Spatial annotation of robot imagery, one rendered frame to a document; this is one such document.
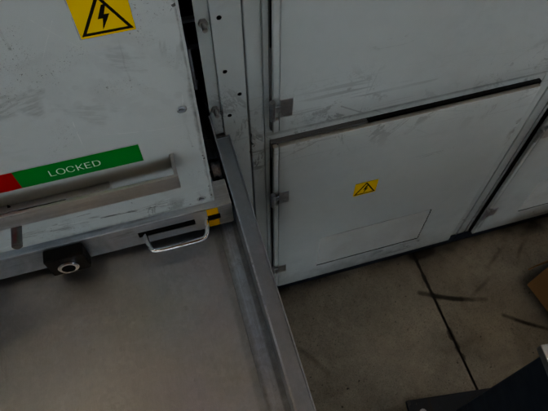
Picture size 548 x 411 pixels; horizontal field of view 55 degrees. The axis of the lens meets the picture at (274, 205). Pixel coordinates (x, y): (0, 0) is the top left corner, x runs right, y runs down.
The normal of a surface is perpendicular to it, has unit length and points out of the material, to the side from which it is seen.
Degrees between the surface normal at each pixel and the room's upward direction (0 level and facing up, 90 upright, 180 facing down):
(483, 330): 0
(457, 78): 90
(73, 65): 90
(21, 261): 90
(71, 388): 0
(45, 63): 90
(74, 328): 0
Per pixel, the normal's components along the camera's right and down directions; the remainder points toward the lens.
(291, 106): 0.28, 0.82
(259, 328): 0.00, -0.52
